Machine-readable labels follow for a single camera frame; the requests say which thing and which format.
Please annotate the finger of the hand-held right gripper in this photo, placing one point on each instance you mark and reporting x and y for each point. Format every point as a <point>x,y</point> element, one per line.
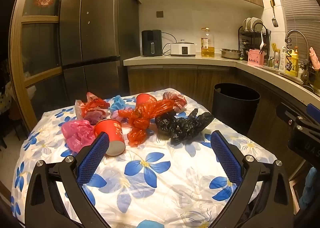
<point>287,114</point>
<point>314,110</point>

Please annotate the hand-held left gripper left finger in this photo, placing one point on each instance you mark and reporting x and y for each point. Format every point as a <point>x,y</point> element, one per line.
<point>93,158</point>

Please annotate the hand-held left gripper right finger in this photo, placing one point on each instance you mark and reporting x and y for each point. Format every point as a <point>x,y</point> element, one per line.
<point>226,158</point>

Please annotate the pink plastic bag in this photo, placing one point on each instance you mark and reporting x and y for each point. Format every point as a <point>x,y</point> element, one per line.
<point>77,133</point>

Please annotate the lilac plastic bag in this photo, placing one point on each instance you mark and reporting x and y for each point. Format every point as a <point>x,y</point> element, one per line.
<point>92,118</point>

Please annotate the black trash bin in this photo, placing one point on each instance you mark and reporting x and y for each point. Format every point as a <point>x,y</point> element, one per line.
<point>235,108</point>

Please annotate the person's right hand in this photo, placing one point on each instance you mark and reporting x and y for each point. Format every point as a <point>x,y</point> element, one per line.
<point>308,188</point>

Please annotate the red paper cup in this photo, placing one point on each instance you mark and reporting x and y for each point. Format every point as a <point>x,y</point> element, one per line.
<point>143,99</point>
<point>113,130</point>

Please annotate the yellow detergent bottle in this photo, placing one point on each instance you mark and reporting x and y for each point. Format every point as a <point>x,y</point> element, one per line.
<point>295,65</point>

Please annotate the pink rubber glove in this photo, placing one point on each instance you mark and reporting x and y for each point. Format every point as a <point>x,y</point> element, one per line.
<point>314,58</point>

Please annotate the red and white plastic bag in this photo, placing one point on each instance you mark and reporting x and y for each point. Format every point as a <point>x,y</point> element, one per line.
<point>178,100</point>
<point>95,105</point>

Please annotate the metal beer can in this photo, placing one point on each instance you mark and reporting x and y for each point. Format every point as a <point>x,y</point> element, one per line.
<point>276,61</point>

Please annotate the white bottle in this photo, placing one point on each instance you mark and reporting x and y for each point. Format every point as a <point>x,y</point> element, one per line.
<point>282,60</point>

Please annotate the black plastic bag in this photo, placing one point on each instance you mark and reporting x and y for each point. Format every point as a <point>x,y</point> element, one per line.
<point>182,125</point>

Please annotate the red knotted plastic bag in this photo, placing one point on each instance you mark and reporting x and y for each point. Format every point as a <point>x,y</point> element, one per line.
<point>140,118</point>

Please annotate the pink utensil holder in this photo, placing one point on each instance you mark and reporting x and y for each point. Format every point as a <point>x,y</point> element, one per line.
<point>255,59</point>

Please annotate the blue floral tablecloth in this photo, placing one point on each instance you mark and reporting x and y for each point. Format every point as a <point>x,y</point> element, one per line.
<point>150,193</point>

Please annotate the steel kitchen faucet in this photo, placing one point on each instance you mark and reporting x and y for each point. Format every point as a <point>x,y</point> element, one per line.
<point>297,31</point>

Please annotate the black dish rack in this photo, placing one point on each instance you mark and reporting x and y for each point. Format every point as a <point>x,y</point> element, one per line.
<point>243,40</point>

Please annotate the metal slotted spatula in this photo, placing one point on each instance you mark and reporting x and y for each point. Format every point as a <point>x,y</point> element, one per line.
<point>274,21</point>

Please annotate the wooden base cabinets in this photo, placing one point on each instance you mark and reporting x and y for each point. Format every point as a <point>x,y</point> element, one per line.
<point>175,78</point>

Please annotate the white plate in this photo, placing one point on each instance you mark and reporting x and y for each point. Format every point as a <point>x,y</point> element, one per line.
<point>247,24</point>
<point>257,22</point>

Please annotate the grey window blind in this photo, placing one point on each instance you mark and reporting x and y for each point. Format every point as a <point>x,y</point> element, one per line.
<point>300,13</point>

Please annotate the cooking oil bottle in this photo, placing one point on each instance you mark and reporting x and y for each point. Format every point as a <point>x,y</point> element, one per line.
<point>207,51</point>

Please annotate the polka dot tablecloth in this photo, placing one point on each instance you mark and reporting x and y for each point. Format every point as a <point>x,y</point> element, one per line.
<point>5,100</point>

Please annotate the beige kitchen countertop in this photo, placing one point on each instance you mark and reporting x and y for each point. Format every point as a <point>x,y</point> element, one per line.
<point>150,60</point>

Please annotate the grey refrigerator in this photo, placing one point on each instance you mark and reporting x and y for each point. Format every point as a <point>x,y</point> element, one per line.
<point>100,30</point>

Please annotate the black air fryer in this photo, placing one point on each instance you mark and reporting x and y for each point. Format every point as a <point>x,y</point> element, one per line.
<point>151,43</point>

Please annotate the wooden glass panel door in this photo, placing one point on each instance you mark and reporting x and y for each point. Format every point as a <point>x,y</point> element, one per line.
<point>40,19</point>

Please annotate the dark wall switch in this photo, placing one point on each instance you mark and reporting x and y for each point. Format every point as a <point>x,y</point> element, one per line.
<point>160,14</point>

